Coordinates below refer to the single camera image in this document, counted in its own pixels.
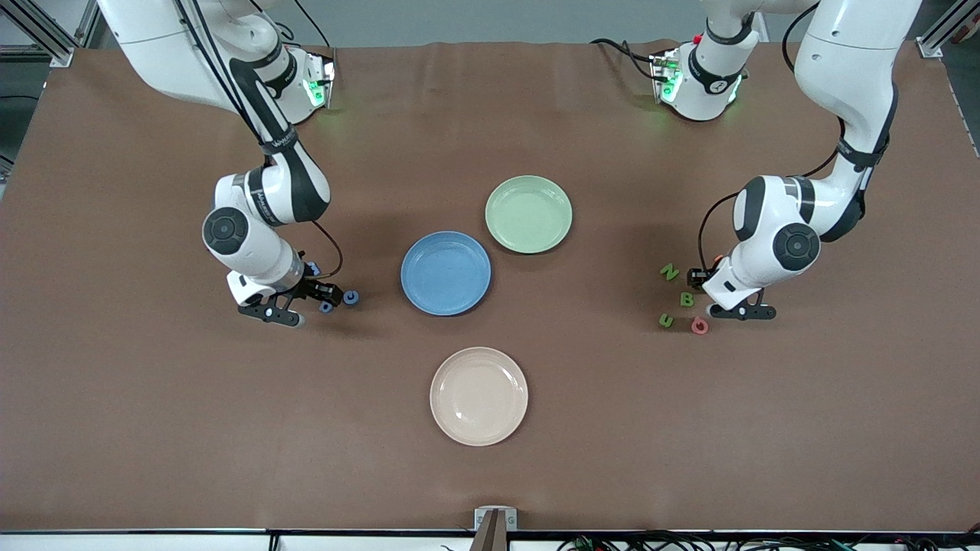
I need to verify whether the blue plate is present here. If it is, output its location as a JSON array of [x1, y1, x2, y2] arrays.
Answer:
[[400, 230, 492, 317]]

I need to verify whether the brown table cover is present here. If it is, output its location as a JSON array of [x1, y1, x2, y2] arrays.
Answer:
[[0, 40, 980, 533]]

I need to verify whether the green plate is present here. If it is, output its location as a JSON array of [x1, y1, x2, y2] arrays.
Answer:
[[485, 175, 573, 255]]

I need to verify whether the beige plate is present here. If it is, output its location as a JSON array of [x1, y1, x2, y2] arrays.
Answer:
[[430, 347, 529, 447]]

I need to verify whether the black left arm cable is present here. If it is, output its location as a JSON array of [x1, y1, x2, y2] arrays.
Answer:
[[697, 0, 847, 270]]

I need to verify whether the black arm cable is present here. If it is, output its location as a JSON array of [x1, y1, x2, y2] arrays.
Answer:
[[175, 0, 345, 280], [697, 0, 847, 270]]

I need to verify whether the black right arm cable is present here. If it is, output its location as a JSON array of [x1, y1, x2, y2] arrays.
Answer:
[[175, 0, 345, 280]]

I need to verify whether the black base cable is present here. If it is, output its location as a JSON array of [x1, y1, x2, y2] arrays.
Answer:
[[590, 37, 661, 81]]

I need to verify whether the grey camera post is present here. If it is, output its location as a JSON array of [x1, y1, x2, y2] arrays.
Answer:
[[469, 511, 510, 551]]

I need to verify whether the aluminium frame profile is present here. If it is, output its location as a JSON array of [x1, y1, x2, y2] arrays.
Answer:
[[917, 0, 980, 59], [0, 0, 99, 68]]

